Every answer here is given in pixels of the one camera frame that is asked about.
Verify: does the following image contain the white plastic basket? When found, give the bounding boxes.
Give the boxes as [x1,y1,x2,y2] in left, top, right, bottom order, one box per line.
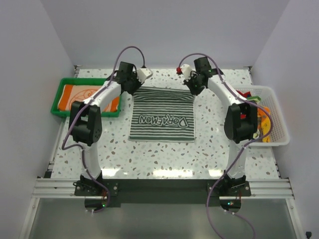
[234,85,290,147]

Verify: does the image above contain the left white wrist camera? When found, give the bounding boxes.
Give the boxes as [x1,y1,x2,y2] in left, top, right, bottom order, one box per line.
[137,68,153,84]

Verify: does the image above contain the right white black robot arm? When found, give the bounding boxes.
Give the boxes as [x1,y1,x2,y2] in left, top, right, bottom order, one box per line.
[177,57,258,196]

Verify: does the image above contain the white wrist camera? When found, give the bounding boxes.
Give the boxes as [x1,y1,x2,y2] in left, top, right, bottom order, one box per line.
[137,68,153,84]
[176,64,192,81]

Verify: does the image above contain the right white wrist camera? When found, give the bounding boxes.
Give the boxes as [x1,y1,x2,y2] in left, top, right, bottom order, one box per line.
[176,64,192,81]

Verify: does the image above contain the orange yellow patterned towel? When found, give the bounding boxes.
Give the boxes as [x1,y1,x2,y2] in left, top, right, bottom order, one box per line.
[247,96,271,143]

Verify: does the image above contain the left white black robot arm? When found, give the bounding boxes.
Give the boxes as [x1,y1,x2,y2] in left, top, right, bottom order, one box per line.
[62,62,153,197]

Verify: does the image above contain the green plastic tray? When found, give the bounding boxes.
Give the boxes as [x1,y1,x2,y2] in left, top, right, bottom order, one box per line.
[51,78,121,120]

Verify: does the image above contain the orange folded cartoon towel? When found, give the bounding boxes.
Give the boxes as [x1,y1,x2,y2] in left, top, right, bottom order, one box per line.
[54,83,121,113]

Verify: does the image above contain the red blue patterned towel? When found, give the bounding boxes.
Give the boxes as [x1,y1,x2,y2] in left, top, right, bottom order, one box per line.
[236,90,252,101]

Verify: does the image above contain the aluminium frame rail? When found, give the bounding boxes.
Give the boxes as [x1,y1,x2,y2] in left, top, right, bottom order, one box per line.
[19,178,306,239]

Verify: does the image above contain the green white striped towel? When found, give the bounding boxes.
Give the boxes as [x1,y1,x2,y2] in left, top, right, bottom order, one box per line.
[129,87,195,143]

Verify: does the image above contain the black mounting base plate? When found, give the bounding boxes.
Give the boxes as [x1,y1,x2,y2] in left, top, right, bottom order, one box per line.
[73,177,252,209]

